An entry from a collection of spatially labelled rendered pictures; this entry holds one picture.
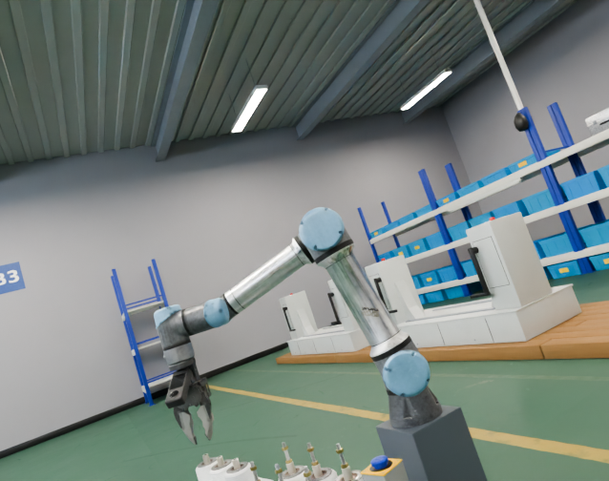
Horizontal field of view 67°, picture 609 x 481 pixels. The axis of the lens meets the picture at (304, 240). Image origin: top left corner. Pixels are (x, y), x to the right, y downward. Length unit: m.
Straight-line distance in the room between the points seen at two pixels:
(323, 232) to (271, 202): 7.30
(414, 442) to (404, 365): 0.23
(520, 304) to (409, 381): 1.85
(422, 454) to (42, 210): 7.13
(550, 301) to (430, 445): 1.97
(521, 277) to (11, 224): 6.79
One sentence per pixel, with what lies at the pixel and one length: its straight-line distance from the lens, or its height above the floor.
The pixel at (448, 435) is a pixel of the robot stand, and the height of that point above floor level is 0.25.
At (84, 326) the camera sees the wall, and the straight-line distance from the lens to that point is 7.52.
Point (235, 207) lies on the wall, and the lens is 8.21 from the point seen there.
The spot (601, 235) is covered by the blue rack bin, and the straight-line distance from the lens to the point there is 5.65.
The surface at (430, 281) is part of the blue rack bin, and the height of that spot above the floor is 0.33.
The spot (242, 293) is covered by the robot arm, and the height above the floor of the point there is 0.79.
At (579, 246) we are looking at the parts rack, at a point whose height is 0.29.
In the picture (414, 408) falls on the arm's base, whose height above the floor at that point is 0.34.
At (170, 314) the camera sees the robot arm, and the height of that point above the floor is 0.79.
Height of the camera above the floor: 0.72
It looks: 7 degrees up
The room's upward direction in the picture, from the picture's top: 19 degrees counter-clockwise
